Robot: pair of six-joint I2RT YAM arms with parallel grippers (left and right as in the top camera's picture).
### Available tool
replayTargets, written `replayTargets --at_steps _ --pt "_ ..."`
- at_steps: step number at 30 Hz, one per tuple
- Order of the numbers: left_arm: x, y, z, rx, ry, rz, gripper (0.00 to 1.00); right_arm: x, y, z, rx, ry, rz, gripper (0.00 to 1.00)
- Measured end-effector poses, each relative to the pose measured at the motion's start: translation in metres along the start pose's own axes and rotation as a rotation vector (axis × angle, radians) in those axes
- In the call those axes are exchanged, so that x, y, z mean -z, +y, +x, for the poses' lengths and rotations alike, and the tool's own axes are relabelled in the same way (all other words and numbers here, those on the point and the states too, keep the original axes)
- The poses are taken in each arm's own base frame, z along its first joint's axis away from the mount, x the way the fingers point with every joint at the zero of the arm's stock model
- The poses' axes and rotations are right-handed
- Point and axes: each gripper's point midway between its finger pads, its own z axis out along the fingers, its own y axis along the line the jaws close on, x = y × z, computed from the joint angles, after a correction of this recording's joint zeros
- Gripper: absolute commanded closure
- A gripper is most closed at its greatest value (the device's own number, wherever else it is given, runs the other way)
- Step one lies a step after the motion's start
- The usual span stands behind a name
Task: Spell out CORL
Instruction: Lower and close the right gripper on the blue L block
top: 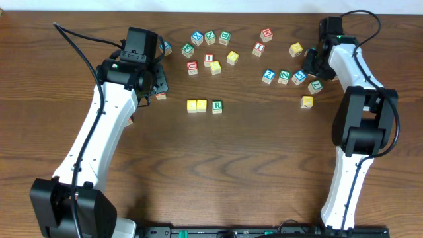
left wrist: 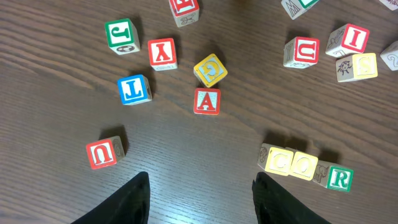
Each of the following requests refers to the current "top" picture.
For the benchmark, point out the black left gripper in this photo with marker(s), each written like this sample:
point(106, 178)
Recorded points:
point(160, 79)

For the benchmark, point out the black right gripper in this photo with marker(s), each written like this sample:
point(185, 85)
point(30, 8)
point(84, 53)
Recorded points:
point(310, 63)

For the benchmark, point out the yellow C block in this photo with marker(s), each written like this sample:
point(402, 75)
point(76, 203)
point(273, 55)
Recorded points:
point(191, 106)

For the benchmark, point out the yellow O block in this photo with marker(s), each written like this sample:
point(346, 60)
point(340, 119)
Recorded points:
point(201, 105)

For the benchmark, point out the green R block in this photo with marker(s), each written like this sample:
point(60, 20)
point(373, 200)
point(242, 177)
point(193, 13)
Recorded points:
point(217, 106)

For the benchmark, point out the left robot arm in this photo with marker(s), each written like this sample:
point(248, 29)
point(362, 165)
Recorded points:
point(72, 203)

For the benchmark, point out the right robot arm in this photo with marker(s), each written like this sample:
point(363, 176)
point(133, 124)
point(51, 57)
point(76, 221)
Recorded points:
point(365, 127)

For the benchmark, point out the red A block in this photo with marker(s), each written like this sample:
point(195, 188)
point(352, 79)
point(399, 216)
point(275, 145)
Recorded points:
point(161, 96)

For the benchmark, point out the blue 5 block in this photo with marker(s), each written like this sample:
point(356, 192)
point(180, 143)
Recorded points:
point(299, 77)

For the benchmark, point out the yellow W block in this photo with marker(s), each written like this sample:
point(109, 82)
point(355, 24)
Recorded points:
point(295, 49)

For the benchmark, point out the green 7 block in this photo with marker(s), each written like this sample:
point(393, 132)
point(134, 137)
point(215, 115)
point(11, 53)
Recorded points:
point(315, 86)

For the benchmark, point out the green Z block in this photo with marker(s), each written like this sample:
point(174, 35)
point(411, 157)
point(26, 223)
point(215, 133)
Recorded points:
point(284, 77)

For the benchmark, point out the blue P block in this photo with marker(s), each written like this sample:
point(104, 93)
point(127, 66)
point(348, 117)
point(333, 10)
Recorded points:
point(168, 48)

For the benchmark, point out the red U block upper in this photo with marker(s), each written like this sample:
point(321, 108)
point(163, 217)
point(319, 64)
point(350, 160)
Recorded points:
point(192, 67)

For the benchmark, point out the yellow K block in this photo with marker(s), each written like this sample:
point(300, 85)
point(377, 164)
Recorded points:
point(306, 102)

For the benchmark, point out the blue 2 block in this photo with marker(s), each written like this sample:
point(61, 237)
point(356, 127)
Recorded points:
point(268, 76)

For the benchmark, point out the green E block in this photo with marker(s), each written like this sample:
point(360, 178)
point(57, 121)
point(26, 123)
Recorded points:
point(187, 50)

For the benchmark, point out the red M block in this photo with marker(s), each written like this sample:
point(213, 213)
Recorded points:
point(266, 34)

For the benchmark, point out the red I block right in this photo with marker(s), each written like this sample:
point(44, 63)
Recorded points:
point(258, 49)

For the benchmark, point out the red i block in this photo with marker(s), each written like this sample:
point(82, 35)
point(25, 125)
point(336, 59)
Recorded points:
point(258, 49)
point(208, 58)

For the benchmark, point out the red I block left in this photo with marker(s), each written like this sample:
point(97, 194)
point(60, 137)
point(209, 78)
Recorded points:
point(208, 58)

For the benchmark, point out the yellow S block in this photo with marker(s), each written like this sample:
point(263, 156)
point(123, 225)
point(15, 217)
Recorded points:
point(215, 67)

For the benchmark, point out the blue X block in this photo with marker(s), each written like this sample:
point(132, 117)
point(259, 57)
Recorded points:
point(197, 38)

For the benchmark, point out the green N block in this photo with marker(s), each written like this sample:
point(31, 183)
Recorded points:
point(210, 37)

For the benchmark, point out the yellow block left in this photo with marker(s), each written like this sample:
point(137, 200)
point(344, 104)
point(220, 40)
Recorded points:
point(232, 58)

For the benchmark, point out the green B block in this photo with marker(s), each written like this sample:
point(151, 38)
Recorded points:
point(224, 38)

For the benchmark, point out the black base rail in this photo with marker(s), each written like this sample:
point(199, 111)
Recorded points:
point(287, 230)

